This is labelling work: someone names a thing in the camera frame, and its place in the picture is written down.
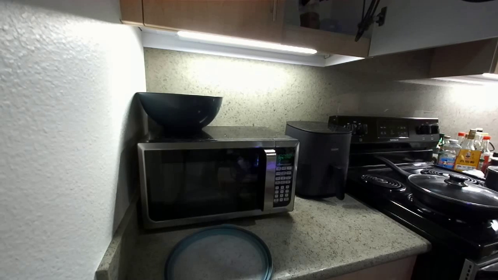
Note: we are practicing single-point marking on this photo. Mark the stainless steel black microwave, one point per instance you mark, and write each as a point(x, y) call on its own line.
point(207, 180)

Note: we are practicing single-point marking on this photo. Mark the clear bottle blue label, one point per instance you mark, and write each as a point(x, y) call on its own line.
point(447, 155)

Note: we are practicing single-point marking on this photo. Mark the yellow label oil bottle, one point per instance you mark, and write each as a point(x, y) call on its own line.
point(469, 155)

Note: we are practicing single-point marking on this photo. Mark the open cupboard door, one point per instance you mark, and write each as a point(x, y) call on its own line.
point(445, 20)

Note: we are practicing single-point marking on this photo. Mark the red capped sauce bottle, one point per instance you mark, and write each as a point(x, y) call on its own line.
point(487, 148)

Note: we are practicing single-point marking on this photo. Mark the black air fryer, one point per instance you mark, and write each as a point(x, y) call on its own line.
point(319, 160)

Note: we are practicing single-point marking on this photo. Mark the dark blue bowl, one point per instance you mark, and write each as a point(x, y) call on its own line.
point(179, 110)

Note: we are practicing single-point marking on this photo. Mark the under-cabinet light strip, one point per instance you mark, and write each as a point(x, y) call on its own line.
point(246, 40)

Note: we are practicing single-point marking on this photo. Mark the blue rimmed round plate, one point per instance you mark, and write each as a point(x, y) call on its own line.
point(220, 256)

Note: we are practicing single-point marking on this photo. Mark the black electric stove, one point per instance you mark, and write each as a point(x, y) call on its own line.
point(383, 129)

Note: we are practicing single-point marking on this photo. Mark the wooden base cabinet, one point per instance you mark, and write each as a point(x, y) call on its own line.
point(378, 270)

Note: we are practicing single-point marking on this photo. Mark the black frying pan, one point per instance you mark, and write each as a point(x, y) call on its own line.
point(452, 210)

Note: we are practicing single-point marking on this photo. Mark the wooden over-stove cabinet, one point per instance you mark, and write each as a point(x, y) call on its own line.
point(461, 59)

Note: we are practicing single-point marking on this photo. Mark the wooden wall cupboard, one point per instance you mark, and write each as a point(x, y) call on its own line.
point(207, 12)

